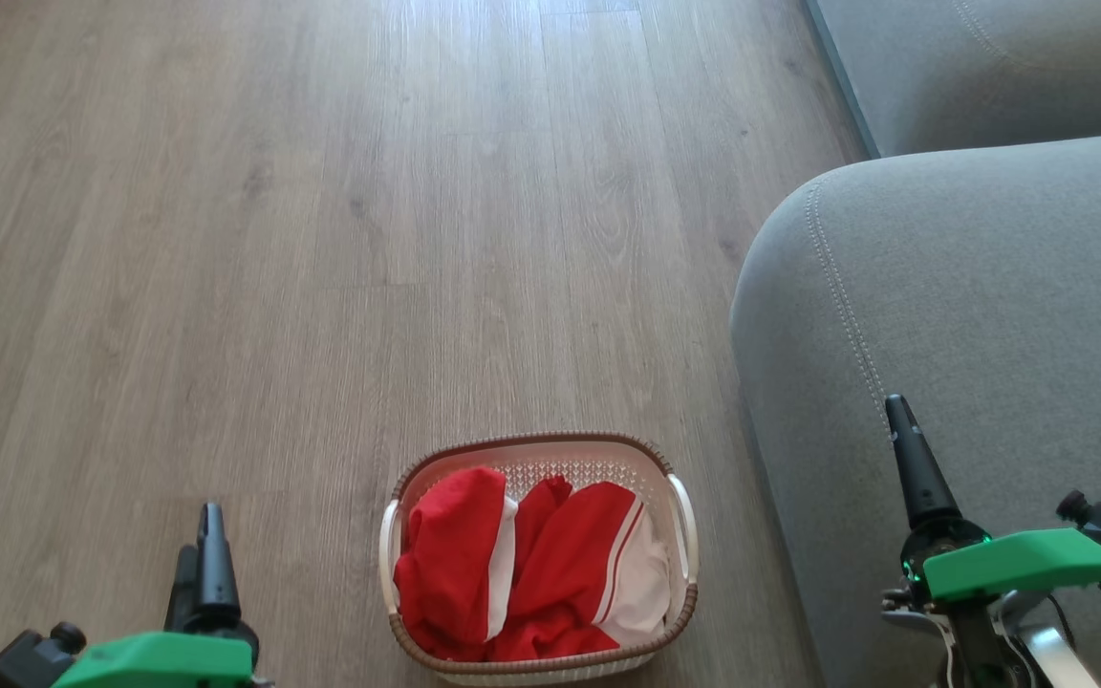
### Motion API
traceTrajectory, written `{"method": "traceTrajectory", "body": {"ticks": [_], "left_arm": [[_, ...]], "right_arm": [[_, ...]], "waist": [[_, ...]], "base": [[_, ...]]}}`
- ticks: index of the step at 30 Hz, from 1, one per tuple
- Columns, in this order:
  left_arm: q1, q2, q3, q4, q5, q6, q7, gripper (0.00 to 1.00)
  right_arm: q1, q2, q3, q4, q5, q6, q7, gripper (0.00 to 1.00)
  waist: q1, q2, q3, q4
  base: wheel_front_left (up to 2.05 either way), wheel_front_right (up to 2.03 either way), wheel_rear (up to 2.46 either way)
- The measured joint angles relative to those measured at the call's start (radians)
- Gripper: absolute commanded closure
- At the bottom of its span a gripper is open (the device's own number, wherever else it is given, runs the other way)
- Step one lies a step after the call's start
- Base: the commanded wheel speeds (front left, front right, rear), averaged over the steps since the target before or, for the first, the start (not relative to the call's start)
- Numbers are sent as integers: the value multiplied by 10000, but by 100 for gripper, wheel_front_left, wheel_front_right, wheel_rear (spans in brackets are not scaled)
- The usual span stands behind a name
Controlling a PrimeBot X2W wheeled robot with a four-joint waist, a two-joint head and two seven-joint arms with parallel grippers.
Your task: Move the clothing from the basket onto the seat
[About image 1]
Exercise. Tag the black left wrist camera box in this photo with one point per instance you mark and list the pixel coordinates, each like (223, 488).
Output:
(27, 661)

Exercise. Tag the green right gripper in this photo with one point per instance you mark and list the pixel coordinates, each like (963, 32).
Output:
(1028, 562)

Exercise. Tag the red and white clothes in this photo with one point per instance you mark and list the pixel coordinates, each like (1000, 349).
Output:
(455, 559)

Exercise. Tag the grey fabric sofa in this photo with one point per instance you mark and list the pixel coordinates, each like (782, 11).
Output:
(971, 315)

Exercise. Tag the white woven-rim laundry basket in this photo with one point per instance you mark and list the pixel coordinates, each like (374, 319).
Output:
(536, 457)

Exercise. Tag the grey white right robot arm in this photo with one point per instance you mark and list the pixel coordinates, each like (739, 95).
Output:
(976, 642)

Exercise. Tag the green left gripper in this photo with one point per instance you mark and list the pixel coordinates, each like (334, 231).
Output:
(159, 661)

